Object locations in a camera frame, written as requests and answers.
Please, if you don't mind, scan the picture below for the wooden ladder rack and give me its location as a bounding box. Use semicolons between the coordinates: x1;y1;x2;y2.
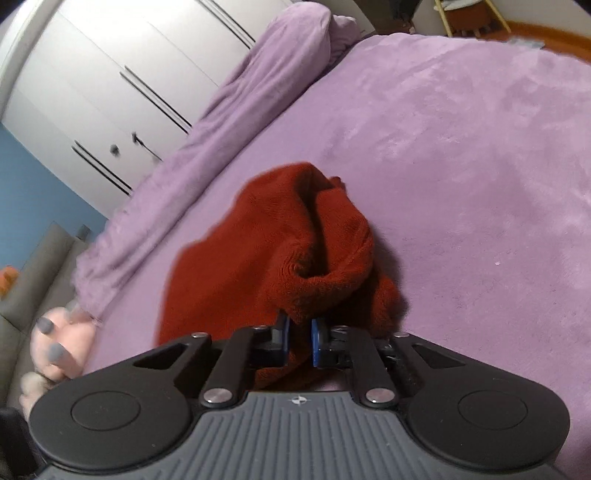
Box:
434;0;512;38

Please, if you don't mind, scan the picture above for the pink plush toy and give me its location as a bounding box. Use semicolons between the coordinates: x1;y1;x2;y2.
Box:
19;303;97;420

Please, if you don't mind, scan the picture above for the red knitted garment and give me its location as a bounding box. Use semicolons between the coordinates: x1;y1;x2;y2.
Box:
157;163;402;389

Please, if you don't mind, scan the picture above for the grey sofa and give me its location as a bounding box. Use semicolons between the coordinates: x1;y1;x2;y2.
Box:
1;224;88;408

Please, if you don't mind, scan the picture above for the white wardrobe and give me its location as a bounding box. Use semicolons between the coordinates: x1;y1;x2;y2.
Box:
1;1;286;216

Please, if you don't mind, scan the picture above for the orange toy on sofa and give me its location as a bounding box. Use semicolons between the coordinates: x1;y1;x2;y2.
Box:
0;266;19;299

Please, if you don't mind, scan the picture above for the purple pillow roll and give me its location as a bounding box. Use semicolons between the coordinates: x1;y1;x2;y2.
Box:
72;2;361;321

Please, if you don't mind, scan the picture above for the purple bed blanket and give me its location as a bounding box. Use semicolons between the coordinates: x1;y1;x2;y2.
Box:
88;34;590;479

